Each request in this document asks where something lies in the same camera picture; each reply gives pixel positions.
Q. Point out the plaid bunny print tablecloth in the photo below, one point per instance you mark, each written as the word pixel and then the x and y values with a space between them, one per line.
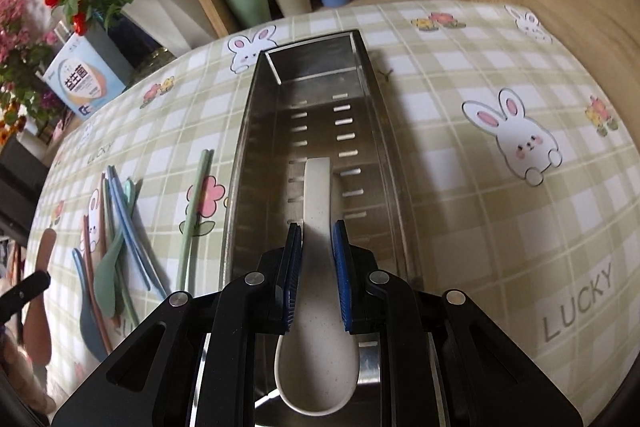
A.
pixel 450 207

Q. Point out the green spoon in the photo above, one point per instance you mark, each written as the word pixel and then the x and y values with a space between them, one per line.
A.
pixel 107 282

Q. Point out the white spoon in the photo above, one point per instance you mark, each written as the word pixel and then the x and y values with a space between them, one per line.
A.
pixel 317 357

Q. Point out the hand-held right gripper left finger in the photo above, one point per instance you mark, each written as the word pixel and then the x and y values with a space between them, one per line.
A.
pixel 294 277

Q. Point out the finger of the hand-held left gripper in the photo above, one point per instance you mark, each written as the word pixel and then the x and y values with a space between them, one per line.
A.
pixel 30 287

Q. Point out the person's left hand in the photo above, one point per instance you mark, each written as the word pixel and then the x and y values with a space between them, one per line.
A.
pixel 30 382

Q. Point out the blue spoon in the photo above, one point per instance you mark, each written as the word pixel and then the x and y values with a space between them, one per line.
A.
pixel 92 327

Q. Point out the pink spoon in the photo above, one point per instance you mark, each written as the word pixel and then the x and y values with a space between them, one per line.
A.
pixel 37 307

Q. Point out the white vase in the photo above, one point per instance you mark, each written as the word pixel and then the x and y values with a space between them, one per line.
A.
pixel 175 7

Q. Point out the light blue box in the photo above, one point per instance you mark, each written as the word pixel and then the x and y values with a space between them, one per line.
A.
pixel 82 77

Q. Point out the green cup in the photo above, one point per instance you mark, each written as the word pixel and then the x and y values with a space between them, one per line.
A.
pixel 245 2

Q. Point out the dark blue vase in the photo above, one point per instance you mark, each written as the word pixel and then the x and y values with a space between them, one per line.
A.
pixel 130 37

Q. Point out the pink artificial flowers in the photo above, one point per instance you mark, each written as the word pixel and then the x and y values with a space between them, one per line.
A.
pixel 20 57

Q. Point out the black stand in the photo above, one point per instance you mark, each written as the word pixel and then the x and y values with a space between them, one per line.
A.
pixel 20 177

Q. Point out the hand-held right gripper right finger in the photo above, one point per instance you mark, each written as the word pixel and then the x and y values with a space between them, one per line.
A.
pixel 342 277

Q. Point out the pink chopstick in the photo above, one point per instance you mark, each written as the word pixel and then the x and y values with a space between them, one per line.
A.
pixel 89 257

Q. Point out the metal utensil tray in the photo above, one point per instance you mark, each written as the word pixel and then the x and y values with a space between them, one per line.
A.
pixel 320 127

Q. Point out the gold tin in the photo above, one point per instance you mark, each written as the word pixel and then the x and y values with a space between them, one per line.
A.
pixel 152 59

